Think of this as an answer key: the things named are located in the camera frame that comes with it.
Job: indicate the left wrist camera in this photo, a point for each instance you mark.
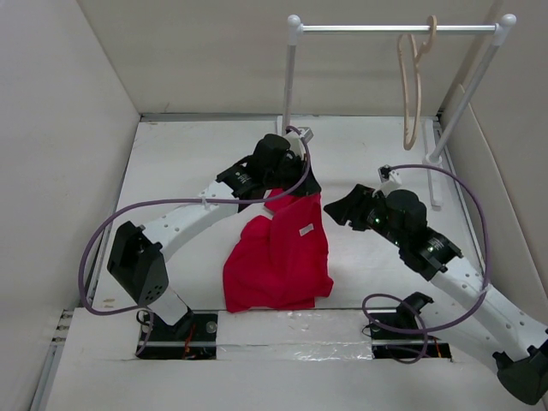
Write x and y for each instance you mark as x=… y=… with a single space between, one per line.
x=295 y=135

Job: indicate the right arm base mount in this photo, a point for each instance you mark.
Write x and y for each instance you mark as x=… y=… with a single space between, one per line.
x=395 y=332

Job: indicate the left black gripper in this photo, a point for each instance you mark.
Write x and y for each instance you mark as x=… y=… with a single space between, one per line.
x=309 y=187

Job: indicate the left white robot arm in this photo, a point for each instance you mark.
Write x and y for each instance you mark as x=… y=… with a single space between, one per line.
x=139 y=254

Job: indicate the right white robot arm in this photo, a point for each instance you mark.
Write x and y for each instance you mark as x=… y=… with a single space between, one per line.
x=498 y=333

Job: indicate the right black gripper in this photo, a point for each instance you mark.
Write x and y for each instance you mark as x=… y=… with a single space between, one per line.
x=353 y=205

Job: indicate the red t-shirt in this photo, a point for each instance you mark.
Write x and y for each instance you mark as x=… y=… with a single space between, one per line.
x=281 y=259

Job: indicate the wooden clothes hanger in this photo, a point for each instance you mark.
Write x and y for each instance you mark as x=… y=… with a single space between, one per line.
x=411 y=80

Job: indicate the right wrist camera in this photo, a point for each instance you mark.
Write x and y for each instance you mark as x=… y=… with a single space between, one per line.
x=390 y=180

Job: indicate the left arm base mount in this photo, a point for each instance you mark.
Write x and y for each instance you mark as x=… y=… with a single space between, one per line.
x=194 y=337

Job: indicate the white metal clothes rack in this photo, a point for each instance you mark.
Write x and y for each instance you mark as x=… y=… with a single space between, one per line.
x=421 y=39

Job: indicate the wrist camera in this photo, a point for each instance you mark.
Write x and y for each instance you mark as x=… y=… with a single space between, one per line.
x=390 y=180
x=295 y=135

